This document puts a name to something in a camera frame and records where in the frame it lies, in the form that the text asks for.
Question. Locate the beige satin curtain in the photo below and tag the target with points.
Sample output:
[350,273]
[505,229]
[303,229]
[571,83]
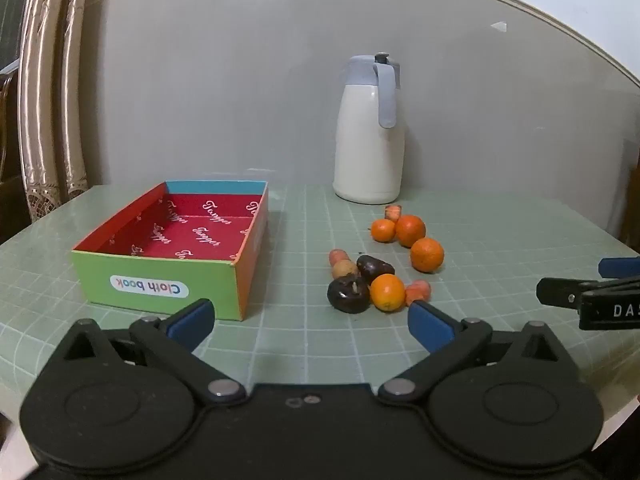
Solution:
[42,85]

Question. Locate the dark purple eggplant toy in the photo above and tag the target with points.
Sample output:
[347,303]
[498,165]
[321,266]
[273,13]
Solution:
[374,267]

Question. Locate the small tan potato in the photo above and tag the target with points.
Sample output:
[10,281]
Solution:
[345,268]

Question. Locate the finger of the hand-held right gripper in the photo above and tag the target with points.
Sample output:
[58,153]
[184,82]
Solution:
[565,291]
[621,266]

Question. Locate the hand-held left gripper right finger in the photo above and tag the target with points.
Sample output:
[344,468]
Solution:
[431,324]

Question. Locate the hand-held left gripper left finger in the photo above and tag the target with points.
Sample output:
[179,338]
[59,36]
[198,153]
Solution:
[189,321]

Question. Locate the colourful cardboard box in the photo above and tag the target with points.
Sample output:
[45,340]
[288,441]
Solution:
[200,232]

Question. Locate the small orange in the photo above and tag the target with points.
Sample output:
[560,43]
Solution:
[383,230]

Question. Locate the dark chocolate doughnut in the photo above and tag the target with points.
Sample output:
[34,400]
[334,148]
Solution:
[348,295]

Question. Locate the white thermos jug grey lid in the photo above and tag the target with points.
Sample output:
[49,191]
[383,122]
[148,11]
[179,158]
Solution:
[367,150]

